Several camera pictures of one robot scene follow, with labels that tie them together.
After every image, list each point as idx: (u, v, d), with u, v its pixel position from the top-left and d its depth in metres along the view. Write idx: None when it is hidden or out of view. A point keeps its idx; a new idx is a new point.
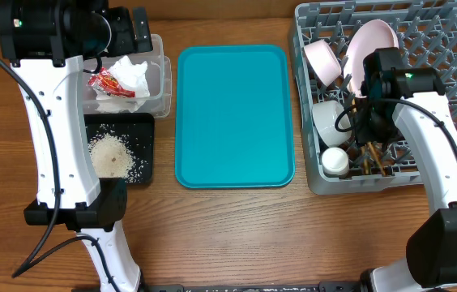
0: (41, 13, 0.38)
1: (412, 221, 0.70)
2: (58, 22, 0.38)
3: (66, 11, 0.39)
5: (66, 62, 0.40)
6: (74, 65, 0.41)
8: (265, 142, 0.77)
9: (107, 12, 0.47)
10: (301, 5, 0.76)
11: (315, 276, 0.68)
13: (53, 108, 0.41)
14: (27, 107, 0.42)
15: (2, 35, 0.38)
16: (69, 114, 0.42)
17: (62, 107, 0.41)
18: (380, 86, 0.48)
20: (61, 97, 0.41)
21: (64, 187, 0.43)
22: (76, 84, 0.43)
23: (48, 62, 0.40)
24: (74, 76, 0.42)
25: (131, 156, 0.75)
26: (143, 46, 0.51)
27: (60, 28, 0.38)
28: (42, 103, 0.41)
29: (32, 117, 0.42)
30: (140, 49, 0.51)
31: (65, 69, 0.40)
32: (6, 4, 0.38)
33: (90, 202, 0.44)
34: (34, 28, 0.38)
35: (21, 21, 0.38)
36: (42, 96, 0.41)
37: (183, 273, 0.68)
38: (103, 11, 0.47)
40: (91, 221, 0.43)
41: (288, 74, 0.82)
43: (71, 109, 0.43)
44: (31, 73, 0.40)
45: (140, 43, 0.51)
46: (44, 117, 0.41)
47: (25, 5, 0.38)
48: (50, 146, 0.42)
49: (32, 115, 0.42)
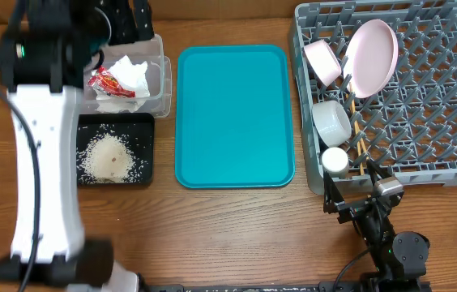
0: (44, 46, 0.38)
1: (412, 221, 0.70)
2: (59, 52, 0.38)
3: (69, 44, 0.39)
5: (63, 87, 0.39)
6: (71, 96, 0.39)
8: (265, 141, 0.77)
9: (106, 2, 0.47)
10: (301, 5, 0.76)
11: (315, 276, 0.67)
13: (44, 139, 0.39)
14: (17, 138, 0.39)
15: (2, 65, 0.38)
16: (61, 152, 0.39)
17: (53, 138, 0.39)
18: (371, 231, 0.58)
20: (53, 128, 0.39)
21: (43, 234, 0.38)
22: (74, 121, 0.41)
23: (45, 91, 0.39)
24: (72, 109, 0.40)
25: (131, 156, 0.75)
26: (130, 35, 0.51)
27: (61, 57, 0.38)
28: (33, 133, 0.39)
29: (21, 149, 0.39)
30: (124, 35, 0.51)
31: (61, 99, 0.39)
32: (10, 36, 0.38)
33: (70, 255, 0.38)
34: (36, 57, 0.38)
35: (23, 46, 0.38)
36: (35, 126, 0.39)
37: (183, 273, 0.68)
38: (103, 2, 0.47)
40: (70, 279, 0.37)
41: (288, 74, 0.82)
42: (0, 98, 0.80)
43: (64, 144, 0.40)
44: (28, 101, 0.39)
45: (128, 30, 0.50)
46: (34, 148, 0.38)
47: (30, 36, 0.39)
48: (35, 184, 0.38)
49: (22, 148, 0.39)
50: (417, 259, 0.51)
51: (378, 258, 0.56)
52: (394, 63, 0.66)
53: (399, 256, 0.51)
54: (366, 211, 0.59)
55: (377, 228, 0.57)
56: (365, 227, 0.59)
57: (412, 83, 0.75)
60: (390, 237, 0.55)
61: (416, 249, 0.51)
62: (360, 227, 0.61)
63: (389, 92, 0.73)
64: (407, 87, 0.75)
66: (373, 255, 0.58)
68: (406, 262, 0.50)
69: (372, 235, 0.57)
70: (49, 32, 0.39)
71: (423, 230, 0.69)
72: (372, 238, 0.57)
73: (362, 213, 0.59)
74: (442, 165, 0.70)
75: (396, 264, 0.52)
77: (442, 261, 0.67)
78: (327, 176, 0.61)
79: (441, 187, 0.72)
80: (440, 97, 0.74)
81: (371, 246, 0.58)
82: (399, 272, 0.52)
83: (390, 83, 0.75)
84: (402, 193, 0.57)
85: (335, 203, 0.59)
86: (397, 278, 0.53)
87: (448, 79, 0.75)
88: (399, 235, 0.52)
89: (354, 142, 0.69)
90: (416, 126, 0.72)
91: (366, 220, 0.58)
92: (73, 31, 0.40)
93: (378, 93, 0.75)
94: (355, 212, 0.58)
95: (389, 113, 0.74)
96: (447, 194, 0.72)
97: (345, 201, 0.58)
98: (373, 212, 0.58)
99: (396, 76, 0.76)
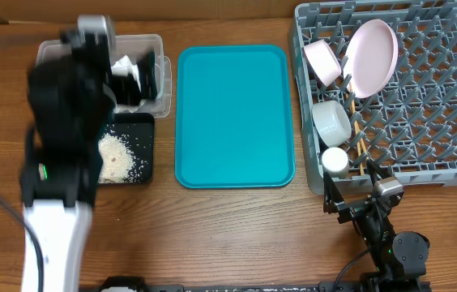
0: (65, 173, 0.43)
1: (412, 221, 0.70)
2: (79, 180, 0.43)
3: (86, 171, 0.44)
5: (76, 204, 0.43)
6: (83, 216, 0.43)
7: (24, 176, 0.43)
8: (265, 141, 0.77)
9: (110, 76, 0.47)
10: (301, 5, 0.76)
11: (314, 276, 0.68)
13: (52, 256, 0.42)
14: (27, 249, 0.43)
15: (26, 183, 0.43)
16: (66, 266, 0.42)
17: (61, 254, 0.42)
18: (371, 231, 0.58)
20: (63, 242, 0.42)
21: None
22: (83, 234, 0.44)
23: (59, 208, 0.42)
24: (84, 224, 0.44)
25: (131, 156, 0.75)
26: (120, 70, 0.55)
27: (79, 184, 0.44)
28: (42, 248, 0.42)
29: (30, 259, 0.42)
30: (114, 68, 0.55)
31: (74, 216, 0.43)
32: (35, 161, 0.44)
33: None
34: (57, 182, 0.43)
35: (45, 166, 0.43)
36: (45, 241, 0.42)
37: (183, 273, 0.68)
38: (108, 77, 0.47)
40: None
41: (288, 74, 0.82)
42: (0, 98, 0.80)
43: (70, 259, 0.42)
44: (41, 217, 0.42)
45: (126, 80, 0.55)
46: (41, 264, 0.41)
47: (53, 158, 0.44)
48: (39, 289, 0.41)
49: (31, 259, 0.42)
50: (417, 259, 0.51)
51: (378, 258, 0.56)
52: (394, 63, 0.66)
53: (399, 257, 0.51)
54: (366, 211, 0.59)
55: (377, 227, 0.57)
56: (365, 226, 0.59)
57: (412, 83, 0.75)
60: (390, 237, 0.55)
61: (416, 249, 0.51)
62: (360, 228, 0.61)
63: (389, 92, 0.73)
64: (407, 87, 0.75)
66: (374, 255, 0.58)
68: (406, 262, 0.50)
69: (372, 235, 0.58)
70: (64, 148, 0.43)
71: (422, 231, 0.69)
72: (372, 238, 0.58)
73: (362, 213, 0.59)
74: (442, 165, 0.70)
75: (396, 264, 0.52)
77: (441, 261, 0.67)
78: (327, 176, 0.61)
79: (441, 187, 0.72)
80: (440, 97, 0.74)
81: (371, 246, 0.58)
82: (399, 272, 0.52)
83: (390, 83, 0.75)
84: (402, 193, 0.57)
85: (334, 203, 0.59)
86: (397, 278, 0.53)
87: (448, 79, 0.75)
88: (399, 235, 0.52)
89: (354, 142, 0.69)
90: (416, 126, 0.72)
91: (366, 220, 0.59)
92: (85, 146, 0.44)
93: (378, 93, 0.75)
94: (354, 212, 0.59)
95: (389, 113, 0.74)
96: (447, 194, 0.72)
97: (345, 200, 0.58)
98: (373, 212, 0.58)
99: (395, 76, 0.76)
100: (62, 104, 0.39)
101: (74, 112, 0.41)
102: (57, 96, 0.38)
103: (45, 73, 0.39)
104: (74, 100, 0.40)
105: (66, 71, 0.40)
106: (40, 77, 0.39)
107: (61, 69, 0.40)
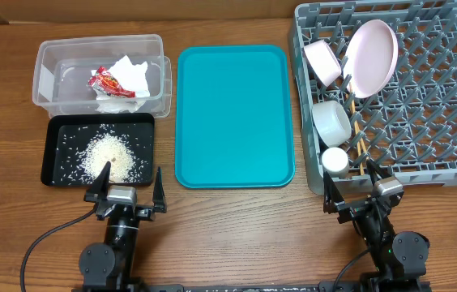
0: None
1: (412, 221, 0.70)
2: None
3: None
5: None
6: None
7: None
8: (264, 142, 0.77)
9: (121, 239, 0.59)
10: (301, 5, 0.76)
11: (315, 276, 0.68)
13: None
14: None
15: None
16: None
17: None
18: (371, 230, 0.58)
20: None
21: None
22: None
23: None
24: None
25: (131, 156, 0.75)
26: (99, 210, 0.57)
27: None
28: None
29: None
30: (98, 212, 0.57)
31: None
32: None
33: None
34: None
35: None
36: None
37: (183, 273, 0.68)
38: (118, 236, 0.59)
40: None
41: (288, 75, 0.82)
42: (0, 98, 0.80)
43: None
44: None
45: (117, 216, 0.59)
46: None
47: None
48: None
49: None
50: (417, 259, 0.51)
51: (378, 259, 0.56)
52: (394, 64, 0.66)
53: (399, 257, 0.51)
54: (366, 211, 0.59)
55: (377, 227, 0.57)
56: (365, 226, 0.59)
57: (412, 83, 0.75)
60: (390, 237, 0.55)
61: (416, 249, 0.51)
62: (360, 227, 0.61)
63: (389, 92, 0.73)
64: (407, 88, 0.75)
66: (373, 255, 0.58)
68: (406, 262, 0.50)
69: (372, 235, 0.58)
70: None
71: (422, 231, 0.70)
72: (372, 238, 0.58)
73: (362, 213, 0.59)
74: (442, 165, 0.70)
75: (396, 264, 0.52)
77: (442, 261, 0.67)
78: (327, 176, 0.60)
79: (441, 187, 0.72)
80: (440, 97, 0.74)
81: (371, 246, 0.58)
82: (399, 272, 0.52)
83: (390, 83, 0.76)
84: (402, 194, 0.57)
85: (335, 203, 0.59)
86: (398, 279, 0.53)
87: (448, 79, 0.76)
88: (398, 236, 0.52)
89: (354, 142, 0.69)
90: (416, 126, 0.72)
91: (366, 219, 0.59)
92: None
93: (378, 93, 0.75)
94: (355, 212, 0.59)
95: (389, 113, 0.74)
96: (447, 194, 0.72)
97: (344, 200, 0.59)
98: (374, 212, 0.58)
99: (395, 76, 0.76)
100: (109, 282, 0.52)
101: (117, 273, 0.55)
102: (105, 281, 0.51)
103: (94, 260, 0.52)
104: (118, 271, 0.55)
105: (108, 264, 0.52)
106: (87, 264, 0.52)
107: (104, 264, 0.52)
